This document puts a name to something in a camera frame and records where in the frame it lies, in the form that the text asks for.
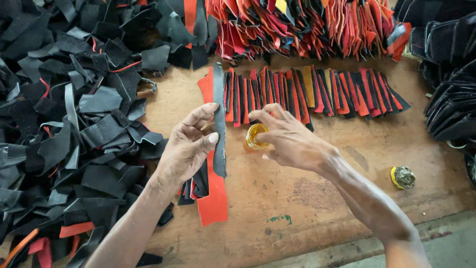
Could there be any long black leather strip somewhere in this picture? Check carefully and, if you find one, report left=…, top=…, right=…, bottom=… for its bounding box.
left=212, top=62, right=228, bottom=178

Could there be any pile of red black leather pieces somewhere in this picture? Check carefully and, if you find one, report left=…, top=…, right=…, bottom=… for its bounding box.
left=184, top=0, right=413, bottom=63

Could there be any person's right hand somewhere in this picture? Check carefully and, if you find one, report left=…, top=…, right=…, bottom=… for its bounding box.
left=248, top=103, right=338, bottom=175

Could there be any row of glued red black strips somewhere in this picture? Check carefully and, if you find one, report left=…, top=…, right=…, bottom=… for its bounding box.
left=223, top=65, right=412, bottom=133

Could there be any heap of black leather scraps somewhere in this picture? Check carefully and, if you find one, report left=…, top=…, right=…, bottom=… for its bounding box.
left=0, top=0, right=220, bottom=268

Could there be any bundle of black red strips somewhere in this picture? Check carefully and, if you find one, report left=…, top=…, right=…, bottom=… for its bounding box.
left=177, top=159, right=210, bottom=206

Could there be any stack of black leather pieces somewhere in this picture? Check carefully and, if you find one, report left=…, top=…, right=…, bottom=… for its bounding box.
left=393, top=0, right=476, bottom=187

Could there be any long red leather strip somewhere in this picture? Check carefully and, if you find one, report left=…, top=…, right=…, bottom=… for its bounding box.
left=196, top=67, right=229, bottom=227

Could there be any metal hook tool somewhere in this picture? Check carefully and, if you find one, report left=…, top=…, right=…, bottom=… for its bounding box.
left=136, top=77, right=158, bottom=100

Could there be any small glass glue jar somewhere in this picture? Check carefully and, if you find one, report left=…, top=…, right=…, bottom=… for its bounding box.
left=243, top=123, right=271, bottom=153

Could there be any person's left hand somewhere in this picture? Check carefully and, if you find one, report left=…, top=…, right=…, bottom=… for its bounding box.
left=154, top=103, right=220, bottom=192

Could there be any yellow-rimmed jar lid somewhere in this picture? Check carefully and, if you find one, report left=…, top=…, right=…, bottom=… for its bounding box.
left=390, top=165, right=416, bottom=190

